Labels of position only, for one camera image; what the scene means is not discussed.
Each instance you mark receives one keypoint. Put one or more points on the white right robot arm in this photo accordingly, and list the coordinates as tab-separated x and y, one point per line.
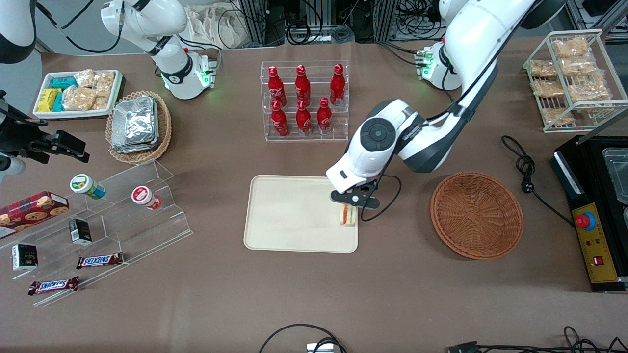
147	19

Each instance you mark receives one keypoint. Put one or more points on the Snickers chocolate bar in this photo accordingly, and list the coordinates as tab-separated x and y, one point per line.
100	261
54	285

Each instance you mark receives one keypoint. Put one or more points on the clear bag of crackers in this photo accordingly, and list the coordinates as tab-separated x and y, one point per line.
557	116
588	92
542	68
570	47
547	88
578	66

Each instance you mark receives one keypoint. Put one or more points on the brown wicker basket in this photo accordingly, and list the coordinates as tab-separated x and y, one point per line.
476	215

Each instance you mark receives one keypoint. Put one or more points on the clear acrylic stepped display stand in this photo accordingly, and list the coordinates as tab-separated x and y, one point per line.
122	230

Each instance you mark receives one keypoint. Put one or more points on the teal snack packet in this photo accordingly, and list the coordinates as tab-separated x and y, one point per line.
58	103
64	82

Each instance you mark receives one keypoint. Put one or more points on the small white box device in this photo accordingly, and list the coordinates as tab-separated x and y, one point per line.
319	349

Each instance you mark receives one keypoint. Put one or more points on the clear bag of puffed snack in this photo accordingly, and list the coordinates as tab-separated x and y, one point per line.
84	78
104	83
78	99
101	103

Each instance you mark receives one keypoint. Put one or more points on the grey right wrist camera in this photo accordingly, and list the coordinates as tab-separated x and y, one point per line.
10	169

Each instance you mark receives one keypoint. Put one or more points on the steel pan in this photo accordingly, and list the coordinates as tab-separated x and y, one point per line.
618	171

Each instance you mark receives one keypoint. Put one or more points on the aluminium frame rack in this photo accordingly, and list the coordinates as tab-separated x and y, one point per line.
262	19

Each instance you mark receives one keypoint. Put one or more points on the yellow snack packet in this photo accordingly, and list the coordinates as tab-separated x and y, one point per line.
49	99

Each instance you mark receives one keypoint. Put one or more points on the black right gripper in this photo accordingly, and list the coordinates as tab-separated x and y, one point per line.
23	138

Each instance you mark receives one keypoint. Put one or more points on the white rectangular snack tray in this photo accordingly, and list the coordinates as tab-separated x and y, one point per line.
44	113

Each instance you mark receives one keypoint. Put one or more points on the triangle cut sandwich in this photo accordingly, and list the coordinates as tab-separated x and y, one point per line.
348	215

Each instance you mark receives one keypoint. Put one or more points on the red tartan cookie box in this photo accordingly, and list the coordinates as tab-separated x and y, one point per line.
29	211

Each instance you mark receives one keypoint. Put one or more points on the clear acrylic bottle rack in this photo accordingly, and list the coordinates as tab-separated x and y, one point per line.
338	132

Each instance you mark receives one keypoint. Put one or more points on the red cola bottle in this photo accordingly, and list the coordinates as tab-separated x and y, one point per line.
303	120
302	86
279	122
324	117
276	88
337	86

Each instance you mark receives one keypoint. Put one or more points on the black machine with yellow panel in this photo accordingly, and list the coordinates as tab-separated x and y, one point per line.
593	245

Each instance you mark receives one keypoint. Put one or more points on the cream plastic serving tray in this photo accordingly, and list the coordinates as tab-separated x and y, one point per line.
294	215

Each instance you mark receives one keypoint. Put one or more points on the green sunflower lid cup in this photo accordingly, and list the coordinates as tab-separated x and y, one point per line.
82	184

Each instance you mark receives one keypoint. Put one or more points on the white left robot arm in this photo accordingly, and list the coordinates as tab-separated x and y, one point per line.
471	39

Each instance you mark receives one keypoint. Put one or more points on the white cloth bag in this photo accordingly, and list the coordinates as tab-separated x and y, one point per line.
211	27

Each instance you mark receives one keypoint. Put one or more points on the red lid yogurt cup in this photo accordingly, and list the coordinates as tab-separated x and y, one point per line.
142	195

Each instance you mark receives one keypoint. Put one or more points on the foil wrapped sandwich pack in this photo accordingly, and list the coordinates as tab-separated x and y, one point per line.
135	120
137	149

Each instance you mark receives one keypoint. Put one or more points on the light wicker basket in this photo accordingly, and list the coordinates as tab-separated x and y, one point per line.
164	127

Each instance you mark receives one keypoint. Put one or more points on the small dark tea box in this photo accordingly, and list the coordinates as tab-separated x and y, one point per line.
24	257
80	231

